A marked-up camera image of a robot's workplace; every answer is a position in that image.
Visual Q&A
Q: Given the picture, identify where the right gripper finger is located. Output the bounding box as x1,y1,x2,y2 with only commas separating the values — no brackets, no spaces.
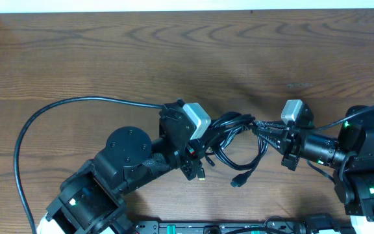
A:
253,120,287,129
252,128,288,155

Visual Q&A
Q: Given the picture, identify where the black cable bundle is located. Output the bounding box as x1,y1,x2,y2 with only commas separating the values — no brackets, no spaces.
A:
195,111,269,189

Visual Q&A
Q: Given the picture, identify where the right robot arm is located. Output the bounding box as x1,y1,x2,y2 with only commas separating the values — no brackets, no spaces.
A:
252,100,374,233

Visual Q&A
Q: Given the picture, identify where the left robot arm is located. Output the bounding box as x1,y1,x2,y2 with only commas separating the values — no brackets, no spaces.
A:
36,99,211,233

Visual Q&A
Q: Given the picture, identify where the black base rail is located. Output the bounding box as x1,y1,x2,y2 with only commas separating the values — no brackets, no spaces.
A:
134,216,306,234

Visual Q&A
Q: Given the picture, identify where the right camera black cable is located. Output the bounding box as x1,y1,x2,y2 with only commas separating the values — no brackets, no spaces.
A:
310,102,374,133

